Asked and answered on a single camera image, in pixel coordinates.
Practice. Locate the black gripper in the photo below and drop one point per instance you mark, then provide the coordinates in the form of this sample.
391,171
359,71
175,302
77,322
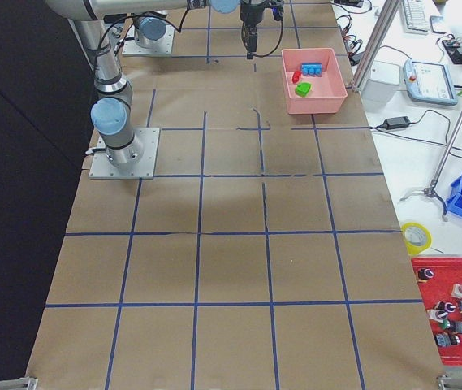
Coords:
249,14

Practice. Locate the red toy block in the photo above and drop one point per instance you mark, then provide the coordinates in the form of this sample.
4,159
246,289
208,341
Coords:
296,77

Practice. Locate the blue toy block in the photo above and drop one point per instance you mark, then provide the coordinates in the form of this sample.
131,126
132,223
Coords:
311,69

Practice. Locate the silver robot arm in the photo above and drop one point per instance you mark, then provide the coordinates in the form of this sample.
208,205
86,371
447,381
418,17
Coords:
110,115
149,29

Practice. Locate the pink plastic box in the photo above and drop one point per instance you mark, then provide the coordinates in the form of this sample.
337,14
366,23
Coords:
328,91

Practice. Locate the green toy block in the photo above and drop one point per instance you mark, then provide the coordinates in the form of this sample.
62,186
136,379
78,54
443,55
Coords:
303,89

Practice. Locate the white square device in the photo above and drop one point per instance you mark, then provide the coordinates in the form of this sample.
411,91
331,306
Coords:
383,82

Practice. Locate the white keyboard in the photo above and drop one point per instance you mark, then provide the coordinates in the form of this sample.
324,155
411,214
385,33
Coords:
413,16

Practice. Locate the black power adapter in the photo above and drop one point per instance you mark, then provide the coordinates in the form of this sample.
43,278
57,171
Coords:
396,123

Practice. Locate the teach pendant tablet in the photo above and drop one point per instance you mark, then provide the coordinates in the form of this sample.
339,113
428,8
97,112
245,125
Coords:
429,83

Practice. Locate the yellow tape roll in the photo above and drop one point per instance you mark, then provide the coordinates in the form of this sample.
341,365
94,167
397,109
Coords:
417,238

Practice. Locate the red plastic tray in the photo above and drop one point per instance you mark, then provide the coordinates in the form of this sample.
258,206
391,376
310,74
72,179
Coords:
440,283

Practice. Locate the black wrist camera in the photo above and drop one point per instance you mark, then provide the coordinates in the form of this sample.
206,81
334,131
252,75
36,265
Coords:
277,9

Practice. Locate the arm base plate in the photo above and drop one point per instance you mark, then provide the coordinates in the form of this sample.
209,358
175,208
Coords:
136,161
162,49

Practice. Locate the aluminium frame post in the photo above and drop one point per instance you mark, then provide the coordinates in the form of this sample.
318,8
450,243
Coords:
380,29

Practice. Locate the green handled grabber tool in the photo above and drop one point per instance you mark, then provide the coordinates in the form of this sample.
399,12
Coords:
430,190

